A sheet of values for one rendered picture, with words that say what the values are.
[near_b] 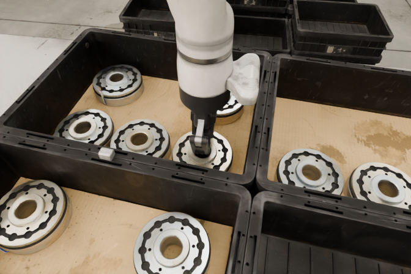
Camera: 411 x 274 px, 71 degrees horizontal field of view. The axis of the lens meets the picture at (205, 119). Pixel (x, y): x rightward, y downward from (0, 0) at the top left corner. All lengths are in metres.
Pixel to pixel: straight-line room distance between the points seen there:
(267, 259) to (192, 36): 0.32
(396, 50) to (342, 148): 2.09
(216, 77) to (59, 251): 0.33
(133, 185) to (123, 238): 0.08
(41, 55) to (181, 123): 0.65
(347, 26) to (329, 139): 1.15
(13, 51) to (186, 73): 0.87
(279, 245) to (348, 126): 0.28
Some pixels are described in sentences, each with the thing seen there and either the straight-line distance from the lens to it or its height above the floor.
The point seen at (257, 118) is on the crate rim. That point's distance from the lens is 0.45.
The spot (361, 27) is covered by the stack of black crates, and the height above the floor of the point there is 0.49.
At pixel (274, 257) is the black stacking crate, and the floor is 0.83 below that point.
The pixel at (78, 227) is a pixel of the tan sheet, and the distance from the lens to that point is 0.50.
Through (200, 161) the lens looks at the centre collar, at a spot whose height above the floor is 0.87.
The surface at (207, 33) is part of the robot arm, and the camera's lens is 0.32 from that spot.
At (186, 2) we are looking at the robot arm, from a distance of 0.30.
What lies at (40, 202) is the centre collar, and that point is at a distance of 0.50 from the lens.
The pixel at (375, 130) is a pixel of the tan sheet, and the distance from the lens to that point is 0.65.
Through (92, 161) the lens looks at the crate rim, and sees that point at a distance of 0.42.
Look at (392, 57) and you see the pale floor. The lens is 2.54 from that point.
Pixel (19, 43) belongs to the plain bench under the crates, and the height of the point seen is 0.70.
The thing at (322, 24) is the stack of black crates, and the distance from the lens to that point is 1.65.
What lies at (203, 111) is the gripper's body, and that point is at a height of 0.97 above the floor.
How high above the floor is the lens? 1.26
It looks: 48 degrees down
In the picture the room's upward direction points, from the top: straight up
